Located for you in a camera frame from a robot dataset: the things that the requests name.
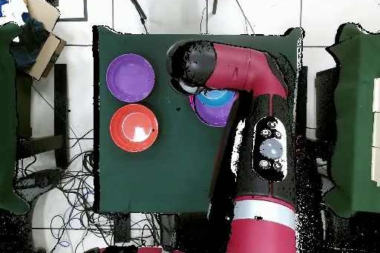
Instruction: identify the dark blue cloth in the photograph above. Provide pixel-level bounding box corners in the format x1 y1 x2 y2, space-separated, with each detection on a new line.
10 12 50 70

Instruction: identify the dark floor frame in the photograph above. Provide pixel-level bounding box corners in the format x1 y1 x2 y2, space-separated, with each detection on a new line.
44 0 88 22

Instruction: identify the blue bowl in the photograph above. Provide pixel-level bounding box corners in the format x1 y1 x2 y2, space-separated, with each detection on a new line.
196 88 239 108

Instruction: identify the black bench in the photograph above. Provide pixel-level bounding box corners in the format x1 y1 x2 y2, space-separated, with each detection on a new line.
16 63 70 171

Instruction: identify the stack of white boxes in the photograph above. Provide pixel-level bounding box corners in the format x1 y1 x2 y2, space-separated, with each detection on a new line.
372 77 380 187

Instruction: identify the black power adapter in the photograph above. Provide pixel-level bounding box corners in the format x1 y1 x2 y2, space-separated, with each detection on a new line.
114 212 131 243

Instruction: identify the black side stand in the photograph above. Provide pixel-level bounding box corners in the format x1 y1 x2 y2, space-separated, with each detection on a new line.
314 67 338 141

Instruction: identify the dark green tablecloth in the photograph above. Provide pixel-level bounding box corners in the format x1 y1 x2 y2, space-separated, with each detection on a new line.
93 24 304 214

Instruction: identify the cardboard box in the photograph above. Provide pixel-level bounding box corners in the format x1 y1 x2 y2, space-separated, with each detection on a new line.
8 0 68 81

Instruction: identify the green covered side table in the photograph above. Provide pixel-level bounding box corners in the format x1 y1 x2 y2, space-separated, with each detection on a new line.
323 23 380 218
0 22 30 214

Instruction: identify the black pedestal leg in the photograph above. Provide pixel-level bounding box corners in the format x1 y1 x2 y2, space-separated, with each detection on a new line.
14 168 65 197

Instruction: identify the purple bowl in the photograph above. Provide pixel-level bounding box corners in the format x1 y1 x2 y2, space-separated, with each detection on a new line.
193 98 238 128
105 53 156 103

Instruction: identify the large orange bowl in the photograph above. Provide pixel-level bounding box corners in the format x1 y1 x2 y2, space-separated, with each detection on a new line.
109 103 160 153

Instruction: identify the tangle of black cables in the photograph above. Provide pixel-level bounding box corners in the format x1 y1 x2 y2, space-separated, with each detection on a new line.
17 128 161 253

